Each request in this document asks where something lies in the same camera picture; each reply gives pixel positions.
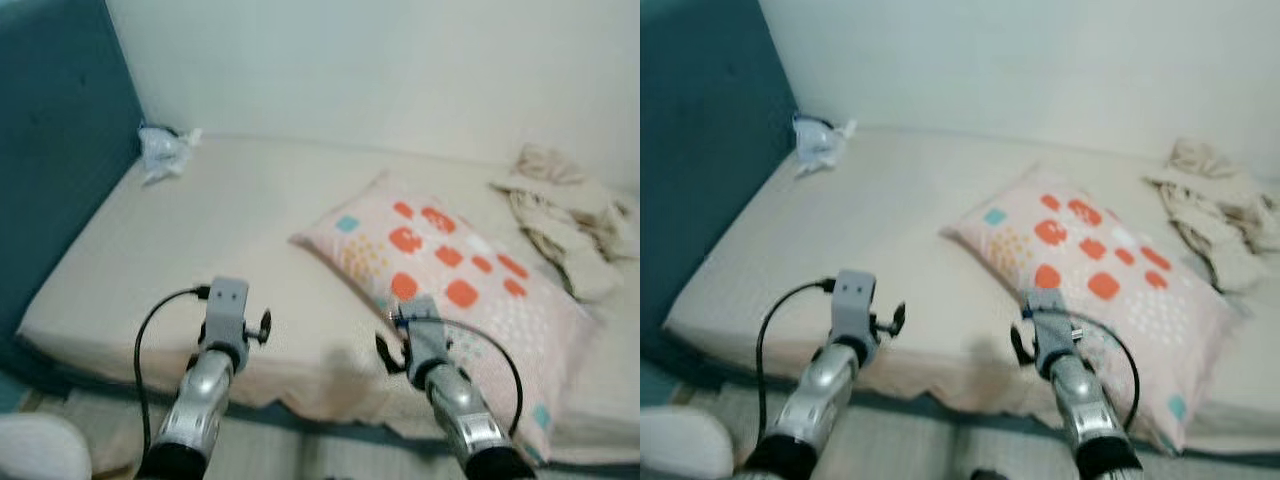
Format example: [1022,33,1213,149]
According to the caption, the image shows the pink pillow with orange spots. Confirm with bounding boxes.
[940,165,1241,456]
[290,170,601,466]

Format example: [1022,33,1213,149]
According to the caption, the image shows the white plastic chair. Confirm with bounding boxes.
[0,413,93,480]
[640,405,736,480]

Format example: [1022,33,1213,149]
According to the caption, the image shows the bed with beige sheet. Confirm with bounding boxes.
[15,130,641,466]
[662,125,1280,456]

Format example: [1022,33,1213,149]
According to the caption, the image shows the crumpled beige clothes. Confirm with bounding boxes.
[1143,137,1280,294]
[488,142,641,303]

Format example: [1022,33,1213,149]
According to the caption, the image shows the teal headboard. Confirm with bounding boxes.
[0,0,146,371]
[640,0,801,361]

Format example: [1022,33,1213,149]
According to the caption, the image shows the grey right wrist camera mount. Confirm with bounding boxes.
[398,295,451,376]
[1023,288,1076,366]

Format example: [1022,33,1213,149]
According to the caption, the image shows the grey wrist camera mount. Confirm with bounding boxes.
[200,277,251,351]
[398,295,451,376]
[830,270,879,341]
[1023,288,1076,366]

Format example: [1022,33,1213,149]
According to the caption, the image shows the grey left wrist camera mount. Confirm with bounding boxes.
[830,270,879,341]
[200,277,251,351]

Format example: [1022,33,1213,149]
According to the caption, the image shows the dark teal bed frame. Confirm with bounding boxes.
[0,335,561,471]
[640,330,1201,461]

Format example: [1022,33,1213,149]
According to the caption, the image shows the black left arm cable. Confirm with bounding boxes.
[133,285,213,456]
[755,278,836,441]

